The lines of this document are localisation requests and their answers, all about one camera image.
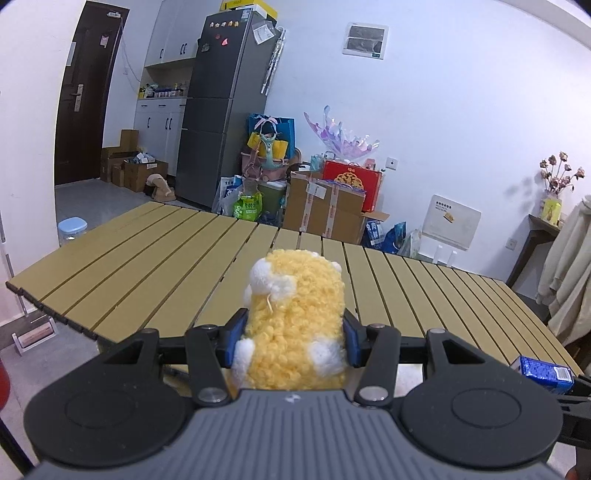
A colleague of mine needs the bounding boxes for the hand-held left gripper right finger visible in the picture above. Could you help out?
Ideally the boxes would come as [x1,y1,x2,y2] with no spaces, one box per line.
[344,308,497,408]

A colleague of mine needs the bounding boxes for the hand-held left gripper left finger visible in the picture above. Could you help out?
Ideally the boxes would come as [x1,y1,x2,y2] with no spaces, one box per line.
[88,308,249,408]

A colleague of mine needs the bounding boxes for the blue tissue packet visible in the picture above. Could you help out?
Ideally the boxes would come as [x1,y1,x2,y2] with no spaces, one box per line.
[512,354,575,394]

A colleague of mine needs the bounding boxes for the yellow and white plush toy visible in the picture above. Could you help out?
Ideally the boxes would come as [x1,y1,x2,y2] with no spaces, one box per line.
[231,248,348,398]

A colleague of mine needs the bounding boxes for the blue printed bag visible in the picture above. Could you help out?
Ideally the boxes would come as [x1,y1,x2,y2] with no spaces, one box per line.
[365,219,407,254]

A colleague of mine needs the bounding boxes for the cream hoodie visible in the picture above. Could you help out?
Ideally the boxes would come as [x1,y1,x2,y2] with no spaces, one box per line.
[536,194,591,347]

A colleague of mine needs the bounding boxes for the tan slatted folding table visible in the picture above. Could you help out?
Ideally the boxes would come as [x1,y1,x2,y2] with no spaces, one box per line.
[6,200,585,398]

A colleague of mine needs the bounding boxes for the large taped cardboard box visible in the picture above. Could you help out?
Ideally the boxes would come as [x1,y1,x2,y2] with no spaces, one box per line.
[283,171,368,244]

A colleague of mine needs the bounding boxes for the green snack bag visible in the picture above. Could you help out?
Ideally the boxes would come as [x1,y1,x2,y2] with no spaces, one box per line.
[233,191,264,221]

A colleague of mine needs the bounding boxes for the blue and white bag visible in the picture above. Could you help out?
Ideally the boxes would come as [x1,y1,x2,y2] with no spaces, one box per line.
[218,175,243,217]

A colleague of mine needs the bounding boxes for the dark green box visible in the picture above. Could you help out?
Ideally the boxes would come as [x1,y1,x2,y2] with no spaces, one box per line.
[257,179,289,217]

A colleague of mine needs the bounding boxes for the red gift box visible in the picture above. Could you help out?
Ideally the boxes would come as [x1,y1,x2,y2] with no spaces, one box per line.
[322,159,384,213]

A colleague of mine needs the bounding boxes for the dark side table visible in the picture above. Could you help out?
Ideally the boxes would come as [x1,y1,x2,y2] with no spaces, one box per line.
[505,213,561,289]

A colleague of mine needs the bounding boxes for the tan boot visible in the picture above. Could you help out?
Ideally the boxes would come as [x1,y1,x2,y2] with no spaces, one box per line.
[144,173,176,200]

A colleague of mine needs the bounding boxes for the pink bag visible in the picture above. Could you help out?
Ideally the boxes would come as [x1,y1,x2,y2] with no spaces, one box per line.
[242,150,301,183]

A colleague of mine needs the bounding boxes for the yellow vase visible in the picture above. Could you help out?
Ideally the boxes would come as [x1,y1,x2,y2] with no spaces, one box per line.
[541,196,564,226]

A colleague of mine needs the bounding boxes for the open cardboard box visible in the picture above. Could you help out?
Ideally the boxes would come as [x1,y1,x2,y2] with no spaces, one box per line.
[122,158,169,192]

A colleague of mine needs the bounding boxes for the yellow bag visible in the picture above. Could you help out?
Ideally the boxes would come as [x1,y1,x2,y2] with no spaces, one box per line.
[248,131,289,160]

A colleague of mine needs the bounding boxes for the iridescent bouquet wrapper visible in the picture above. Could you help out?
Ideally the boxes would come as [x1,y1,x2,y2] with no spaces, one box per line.
[303,105,382,162]

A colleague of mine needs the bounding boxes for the pet water dispenser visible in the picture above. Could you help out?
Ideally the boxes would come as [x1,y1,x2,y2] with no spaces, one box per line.
[57,218,88,247]

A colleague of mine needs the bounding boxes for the white lower cabinet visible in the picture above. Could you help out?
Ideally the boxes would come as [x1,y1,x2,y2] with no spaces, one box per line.
[133,98,188,178]

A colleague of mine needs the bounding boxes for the white cabinet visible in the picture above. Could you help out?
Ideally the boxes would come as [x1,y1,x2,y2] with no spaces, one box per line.
[133,98,188,178]
[144,0,227,68]

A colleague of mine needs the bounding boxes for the dark grey refrigerator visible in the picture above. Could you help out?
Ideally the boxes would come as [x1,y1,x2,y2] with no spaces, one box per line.
[175,10,283,210]

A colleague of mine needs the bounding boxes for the small cardboard box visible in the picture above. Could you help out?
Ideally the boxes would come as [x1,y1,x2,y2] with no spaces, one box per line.
[100,129,139,185]

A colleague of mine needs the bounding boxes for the dried flower bunch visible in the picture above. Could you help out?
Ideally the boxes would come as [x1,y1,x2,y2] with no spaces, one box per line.
[539,151,587,195]

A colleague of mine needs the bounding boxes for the red plastic bucket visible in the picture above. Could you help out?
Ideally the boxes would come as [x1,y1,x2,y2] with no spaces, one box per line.
[0,357,11,411]

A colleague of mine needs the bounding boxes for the dark brown door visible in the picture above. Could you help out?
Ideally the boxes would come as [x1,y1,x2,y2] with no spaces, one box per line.
[54,0,131,186]

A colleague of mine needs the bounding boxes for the row of small bottles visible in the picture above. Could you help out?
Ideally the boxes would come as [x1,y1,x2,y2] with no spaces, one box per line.
[139,80,190,99]

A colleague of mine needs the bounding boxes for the silver foil strips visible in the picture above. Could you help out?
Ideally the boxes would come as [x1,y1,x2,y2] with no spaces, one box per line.
[261,28,284,95]

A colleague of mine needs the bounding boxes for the white electrical panel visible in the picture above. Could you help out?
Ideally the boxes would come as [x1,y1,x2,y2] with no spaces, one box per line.
[342,22,389,60]

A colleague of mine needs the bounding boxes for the row of fridge magnets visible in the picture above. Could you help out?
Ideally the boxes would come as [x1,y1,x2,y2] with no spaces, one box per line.
[208,21,241,47]

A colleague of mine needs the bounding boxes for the white upper cabinet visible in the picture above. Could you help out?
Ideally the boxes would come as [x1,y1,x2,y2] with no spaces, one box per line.
[144,0,227,68]

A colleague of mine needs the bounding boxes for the yellow box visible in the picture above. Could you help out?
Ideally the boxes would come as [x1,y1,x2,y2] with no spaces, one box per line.
[219,0,279,20]

